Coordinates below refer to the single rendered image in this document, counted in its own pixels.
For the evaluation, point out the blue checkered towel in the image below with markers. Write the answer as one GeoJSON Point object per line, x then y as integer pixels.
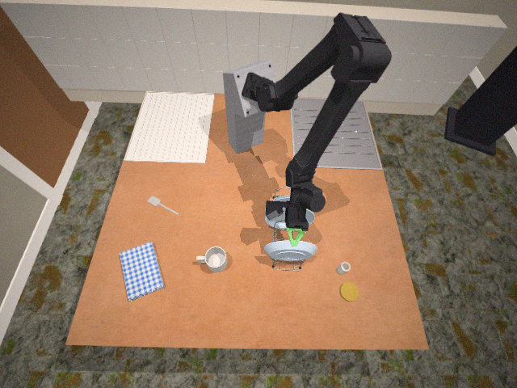
{"type": "Point", "coordinates": [141, 270]}

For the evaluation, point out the white ribbed draining mat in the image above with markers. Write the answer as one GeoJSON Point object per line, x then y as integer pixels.
{"type": "Point", "coordinates": [172, 127]}

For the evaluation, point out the white mug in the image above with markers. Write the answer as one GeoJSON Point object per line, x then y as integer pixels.
{"type": "Point", "coordinates": [215, 258]}

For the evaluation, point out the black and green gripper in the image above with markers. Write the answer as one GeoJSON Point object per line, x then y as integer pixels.
{"type": "Point", "coordinates": [301, 225]}

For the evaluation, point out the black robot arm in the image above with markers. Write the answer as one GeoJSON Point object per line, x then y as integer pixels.
{"type": "Point", "coordinates": [359, 64]}

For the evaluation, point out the white tiled wall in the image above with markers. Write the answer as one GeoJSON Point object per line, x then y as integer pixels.
{"type": "Point", "coordinates": [122, 48]}

